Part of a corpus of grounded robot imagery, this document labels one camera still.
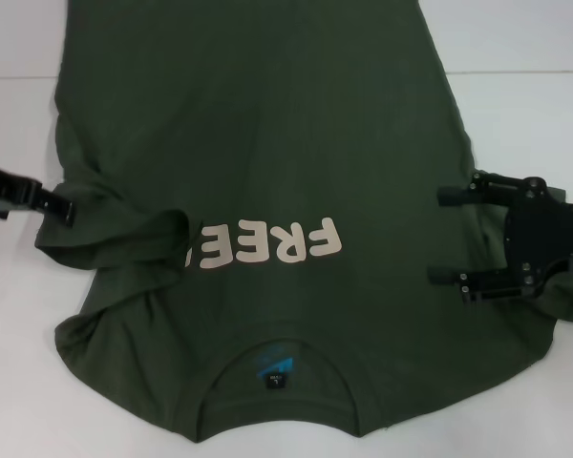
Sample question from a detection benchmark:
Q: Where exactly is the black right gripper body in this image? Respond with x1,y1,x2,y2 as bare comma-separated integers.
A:
503,177,573,298

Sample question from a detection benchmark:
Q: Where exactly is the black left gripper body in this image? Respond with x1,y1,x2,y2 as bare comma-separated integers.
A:
0,157,44,210

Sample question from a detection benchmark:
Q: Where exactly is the dark green FREE! shirt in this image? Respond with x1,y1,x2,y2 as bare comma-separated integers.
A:
32,0,573,427

